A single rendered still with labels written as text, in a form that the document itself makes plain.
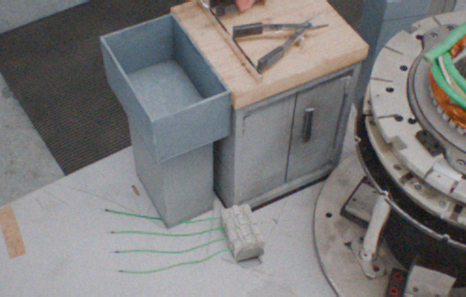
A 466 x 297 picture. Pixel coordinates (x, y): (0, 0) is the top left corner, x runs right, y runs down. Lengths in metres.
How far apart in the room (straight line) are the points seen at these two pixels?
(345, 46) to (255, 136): 0.17
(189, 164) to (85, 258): 0.22
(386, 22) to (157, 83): 0.36
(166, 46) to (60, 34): 1.59
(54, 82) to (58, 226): 1.34
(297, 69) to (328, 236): 0.29
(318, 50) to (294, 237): 0.31
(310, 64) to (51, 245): 0.48
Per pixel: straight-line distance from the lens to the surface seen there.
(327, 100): 0.99
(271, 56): 0.86
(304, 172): 1.10
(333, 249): 1.04
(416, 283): 1.00
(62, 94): 2.36
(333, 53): 0.92
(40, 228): 1.11
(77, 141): 2.21
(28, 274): 1.07
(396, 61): 0.88
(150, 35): 0.97
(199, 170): 0.99
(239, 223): 1.03
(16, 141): 2.27
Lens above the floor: 1.69
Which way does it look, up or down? 52 degrees down
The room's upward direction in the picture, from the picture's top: 1 degrees clockwise
